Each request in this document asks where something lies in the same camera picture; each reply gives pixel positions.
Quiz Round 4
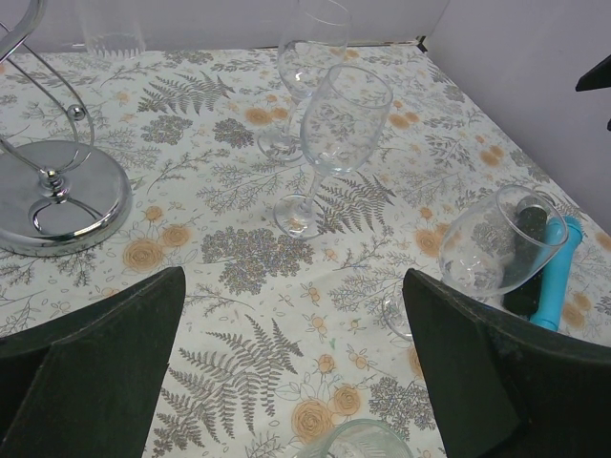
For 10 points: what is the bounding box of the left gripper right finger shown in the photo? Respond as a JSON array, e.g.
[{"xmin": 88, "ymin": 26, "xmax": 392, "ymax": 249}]
[{"xmin": 403, "ymin": 268, "xmax": 610, "ymax": 457}]

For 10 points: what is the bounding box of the ribbed flute glass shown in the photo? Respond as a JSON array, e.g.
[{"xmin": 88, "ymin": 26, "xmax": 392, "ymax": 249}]
[{"xmin": 75, "ymin": 0, "xmax": 146, "ymax": 61}]

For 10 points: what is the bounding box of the black microphone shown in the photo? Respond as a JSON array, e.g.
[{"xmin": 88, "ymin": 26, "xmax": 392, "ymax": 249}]
[{"xmin": 500, "ymin": 196, "xmax": 548, "ymax": 319}]

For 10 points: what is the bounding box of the chrome wine glass rack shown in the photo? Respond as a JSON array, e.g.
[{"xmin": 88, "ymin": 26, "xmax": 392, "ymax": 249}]
[{"xmin": 0, "ymin": 0, "xmax": 135, "ymax": 259}]

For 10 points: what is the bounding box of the floral tablecloth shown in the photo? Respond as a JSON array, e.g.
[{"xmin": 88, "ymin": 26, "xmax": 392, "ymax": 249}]
[{"xmin": 1, "ymin": 44, "xmax": 610, "ymax": 457}]

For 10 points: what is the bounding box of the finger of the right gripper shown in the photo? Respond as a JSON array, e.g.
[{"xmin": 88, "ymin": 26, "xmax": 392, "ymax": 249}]
[{"xmin": 576, "ymin": 55, "xmax": 611, "ymax": 92}]

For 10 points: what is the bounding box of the far wine glass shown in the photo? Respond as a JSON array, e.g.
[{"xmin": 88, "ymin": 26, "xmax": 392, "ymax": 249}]
[{"xmin": 257, "ymin": 0, "xmax": 351, "ymax": 163}]

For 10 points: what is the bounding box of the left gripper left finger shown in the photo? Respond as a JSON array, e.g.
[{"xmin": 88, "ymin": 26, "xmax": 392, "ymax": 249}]
[{"xmin": 1, "ymin": 267, "xmax": 186, "ymax": 457}]

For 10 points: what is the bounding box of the near wine glass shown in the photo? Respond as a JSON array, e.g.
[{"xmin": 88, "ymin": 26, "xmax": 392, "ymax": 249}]
[{"xmin": 381, "ymin": 183, "xmax": 570, "ymax": 341}]

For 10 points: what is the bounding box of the front patterned tumbler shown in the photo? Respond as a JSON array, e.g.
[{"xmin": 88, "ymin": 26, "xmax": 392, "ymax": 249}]
[{"xmin": 293, "ymin": 419, "xmax": 413, "ymax": 458}]

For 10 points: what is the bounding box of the blue toy microphone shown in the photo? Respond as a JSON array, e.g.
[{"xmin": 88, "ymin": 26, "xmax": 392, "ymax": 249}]
[{"xmin": 530, "ymin": 216, "xmax": 583, "ymax": 332}]

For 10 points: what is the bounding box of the middle wine glass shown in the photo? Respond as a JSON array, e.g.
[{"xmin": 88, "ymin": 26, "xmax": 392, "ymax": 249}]
[{"xmin": 273, "ymin": 63, "xmax": 393, "ymax": 240}]

